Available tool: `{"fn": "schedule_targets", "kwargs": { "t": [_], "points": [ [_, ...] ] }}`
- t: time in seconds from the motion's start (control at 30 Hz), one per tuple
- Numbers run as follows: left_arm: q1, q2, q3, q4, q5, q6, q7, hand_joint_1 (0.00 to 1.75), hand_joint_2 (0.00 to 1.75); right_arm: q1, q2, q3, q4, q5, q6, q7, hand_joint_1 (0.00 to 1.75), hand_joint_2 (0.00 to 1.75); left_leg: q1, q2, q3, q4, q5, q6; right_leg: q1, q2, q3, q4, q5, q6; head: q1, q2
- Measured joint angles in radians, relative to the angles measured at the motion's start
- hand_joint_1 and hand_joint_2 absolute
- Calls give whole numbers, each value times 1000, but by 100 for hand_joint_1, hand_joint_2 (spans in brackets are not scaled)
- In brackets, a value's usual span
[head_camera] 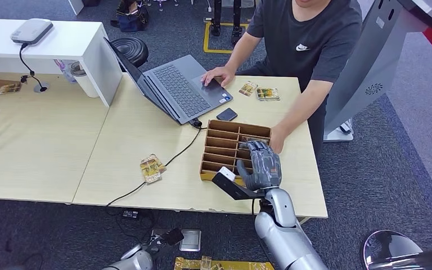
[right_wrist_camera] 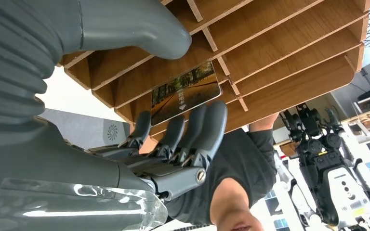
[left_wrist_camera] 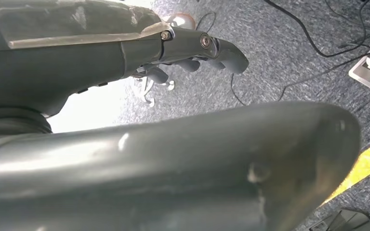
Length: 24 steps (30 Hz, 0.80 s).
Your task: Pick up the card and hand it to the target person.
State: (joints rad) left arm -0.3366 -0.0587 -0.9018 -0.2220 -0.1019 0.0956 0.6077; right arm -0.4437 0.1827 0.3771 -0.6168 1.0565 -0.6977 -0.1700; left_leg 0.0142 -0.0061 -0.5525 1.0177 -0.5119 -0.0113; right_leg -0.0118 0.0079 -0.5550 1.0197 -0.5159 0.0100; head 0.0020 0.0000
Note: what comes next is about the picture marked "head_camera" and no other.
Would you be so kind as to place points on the black laptop charger plug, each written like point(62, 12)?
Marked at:
point(196, 123)

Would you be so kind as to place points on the black bag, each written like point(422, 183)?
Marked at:
point(132, 16)

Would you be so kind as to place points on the grey router box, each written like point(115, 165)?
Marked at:
point(32, 31)

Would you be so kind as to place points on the grey laptop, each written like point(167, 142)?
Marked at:
point(178, 87)

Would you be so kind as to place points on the white desk riser shelf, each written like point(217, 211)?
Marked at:
point(63, 43)

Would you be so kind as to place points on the person's left hand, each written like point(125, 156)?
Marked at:
point(278, 138)

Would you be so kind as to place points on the person's right hand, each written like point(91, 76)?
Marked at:
point(219, 74)

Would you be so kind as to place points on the wide yellow card pack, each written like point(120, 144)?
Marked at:
point(267, 94)

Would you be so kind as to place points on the person's left forearm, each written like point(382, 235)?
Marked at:
point(307, 106)

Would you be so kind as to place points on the grey kiosk stand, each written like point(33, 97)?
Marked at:
point(372, 63)

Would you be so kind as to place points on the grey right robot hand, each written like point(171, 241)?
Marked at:
point(266, 167)

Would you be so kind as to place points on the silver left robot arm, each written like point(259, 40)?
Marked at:
point(134, 261)

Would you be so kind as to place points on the black robot legs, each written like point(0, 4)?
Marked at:
point(236, 22)

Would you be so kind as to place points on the white cup with lid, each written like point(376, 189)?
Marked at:
point(85, 82)

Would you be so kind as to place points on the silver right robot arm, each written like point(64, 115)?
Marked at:
point(288, 238)

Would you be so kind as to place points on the clear plastic bottle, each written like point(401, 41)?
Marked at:
point(66, 70)

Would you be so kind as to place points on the person's right forearm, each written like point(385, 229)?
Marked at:
point(242, 54)

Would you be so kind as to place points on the black round stool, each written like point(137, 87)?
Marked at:
point(131, 50)

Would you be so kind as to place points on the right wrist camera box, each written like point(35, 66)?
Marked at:
point(231, 184)

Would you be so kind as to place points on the small yellow card pack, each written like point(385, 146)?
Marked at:
point(248, 88)

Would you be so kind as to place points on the yellow card in sleeve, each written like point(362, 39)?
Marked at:
point(10, 88)

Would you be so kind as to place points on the yellow floor tape frame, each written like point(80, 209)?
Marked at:
point(205, 37)

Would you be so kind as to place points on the brown cardboard divider box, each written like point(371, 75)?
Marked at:
point(219, 149)

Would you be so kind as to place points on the yellow card stack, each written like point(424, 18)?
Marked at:
point(152, 169)

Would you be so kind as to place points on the chrome stool base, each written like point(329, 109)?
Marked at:
point(391, 249)

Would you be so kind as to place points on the person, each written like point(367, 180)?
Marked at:
point(305, 37)

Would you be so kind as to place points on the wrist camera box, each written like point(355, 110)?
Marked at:
point(231, 184)
point(169, 237)

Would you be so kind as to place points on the silver floor socket plate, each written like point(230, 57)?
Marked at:
point(190, 240)

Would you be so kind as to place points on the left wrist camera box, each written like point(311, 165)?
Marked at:
point(169, 237)

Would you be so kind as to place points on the small black flat case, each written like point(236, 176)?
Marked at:
point(227, 114)

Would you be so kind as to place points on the black power adapter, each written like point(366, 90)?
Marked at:
point(130, 214)

